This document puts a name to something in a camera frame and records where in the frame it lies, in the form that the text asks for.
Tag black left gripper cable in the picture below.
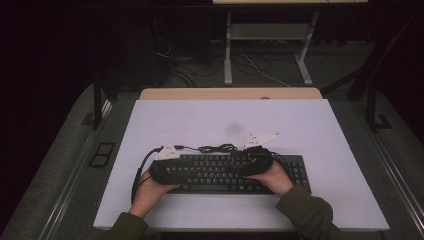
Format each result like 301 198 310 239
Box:
130 146 164 205

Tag white floor cable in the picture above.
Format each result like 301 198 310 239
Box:
239 52 292 89

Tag aluminium rail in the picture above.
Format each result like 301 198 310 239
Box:
38 133 98 240
368 131 424 231

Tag person's right hand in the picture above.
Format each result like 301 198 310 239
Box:
244 160 296 198

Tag black metal stand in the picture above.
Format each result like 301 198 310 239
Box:
364 84 394 133
91 75 105 131

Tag wooden table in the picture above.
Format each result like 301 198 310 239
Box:
138 87 324 101

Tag white table board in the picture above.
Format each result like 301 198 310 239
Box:
92 98 391 233

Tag black floor socket frame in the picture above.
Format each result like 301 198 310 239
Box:
87 141 116 169

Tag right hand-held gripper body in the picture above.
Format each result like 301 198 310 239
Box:
238 132 281 178

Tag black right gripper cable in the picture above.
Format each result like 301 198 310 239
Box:
270 151 292 172

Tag black keyboard cable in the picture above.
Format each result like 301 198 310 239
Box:
173 143 240 155

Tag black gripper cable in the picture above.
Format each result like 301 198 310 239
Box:
270 151 292 172
130 146 164 205

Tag white metal desk frame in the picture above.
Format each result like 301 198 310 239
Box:
223 11 320 87

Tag tangled black floor cables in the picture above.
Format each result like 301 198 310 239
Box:
153 33 225 88

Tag person's left hand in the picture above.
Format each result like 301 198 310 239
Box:
128 169 182 220

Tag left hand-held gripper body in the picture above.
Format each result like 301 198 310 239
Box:
148 143 184 187

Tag black computer keyboard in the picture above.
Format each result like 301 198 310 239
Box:
165 151 313 196

